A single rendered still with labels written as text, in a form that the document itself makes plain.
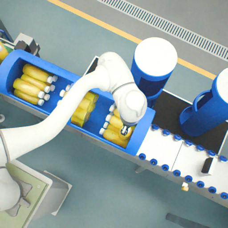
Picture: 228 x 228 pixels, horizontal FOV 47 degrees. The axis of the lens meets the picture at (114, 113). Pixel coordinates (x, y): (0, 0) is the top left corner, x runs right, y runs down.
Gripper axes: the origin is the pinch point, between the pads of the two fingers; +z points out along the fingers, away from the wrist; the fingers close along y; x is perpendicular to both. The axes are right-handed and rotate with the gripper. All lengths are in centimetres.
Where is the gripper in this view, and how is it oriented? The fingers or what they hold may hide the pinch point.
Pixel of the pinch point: (126, 127)
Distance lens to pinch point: 130.5
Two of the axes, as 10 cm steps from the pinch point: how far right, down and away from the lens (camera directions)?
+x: -9.0, -4.2, 1.1
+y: 4.3, -8.6, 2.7
